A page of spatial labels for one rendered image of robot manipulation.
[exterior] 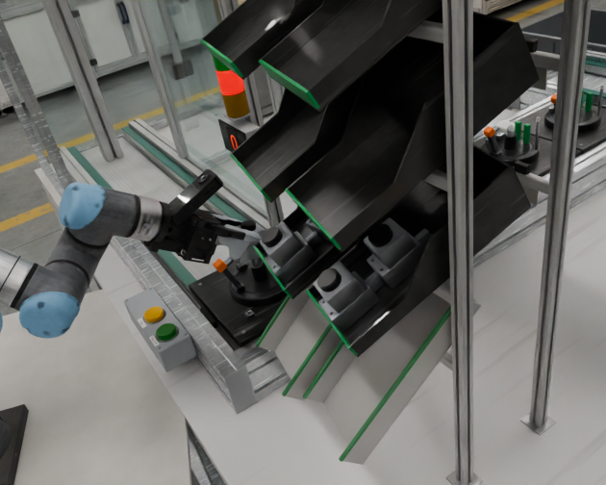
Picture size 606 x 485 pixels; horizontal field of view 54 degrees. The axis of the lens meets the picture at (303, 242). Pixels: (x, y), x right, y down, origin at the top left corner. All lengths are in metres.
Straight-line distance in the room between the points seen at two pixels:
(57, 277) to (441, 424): 0.67
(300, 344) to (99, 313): 0.66
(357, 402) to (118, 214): 0.48
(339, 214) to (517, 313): 0.68
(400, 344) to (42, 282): 0.53
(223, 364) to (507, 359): 0.53
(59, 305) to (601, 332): 0.96
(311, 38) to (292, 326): 0.53
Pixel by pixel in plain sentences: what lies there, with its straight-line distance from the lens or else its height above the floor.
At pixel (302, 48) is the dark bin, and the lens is 0.67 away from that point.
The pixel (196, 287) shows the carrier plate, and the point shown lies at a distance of 1.28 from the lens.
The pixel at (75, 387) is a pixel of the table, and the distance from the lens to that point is 1.35.
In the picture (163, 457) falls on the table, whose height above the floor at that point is 0.86.
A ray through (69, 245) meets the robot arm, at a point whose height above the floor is 1.23.
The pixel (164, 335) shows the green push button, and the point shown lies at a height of 0.97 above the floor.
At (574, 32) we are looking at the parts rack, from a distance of 0.71.
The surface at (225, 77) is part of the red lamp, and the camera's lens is 1.24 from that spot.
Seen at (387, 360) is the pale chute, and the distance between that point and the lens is 0.88.
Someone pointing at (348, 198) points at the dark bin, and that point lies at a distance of 0.68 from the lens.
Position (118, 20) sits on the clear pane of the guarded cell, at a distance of 2.36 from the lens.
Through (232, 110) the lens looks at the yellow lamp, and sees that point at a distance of 1.26.
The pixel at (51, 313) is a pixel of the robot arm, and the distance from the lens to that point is 0.94.
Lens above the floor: 1.71
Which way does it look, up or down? 34 degrees down
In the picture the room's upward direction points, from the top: 11 degrees counter-clockwise
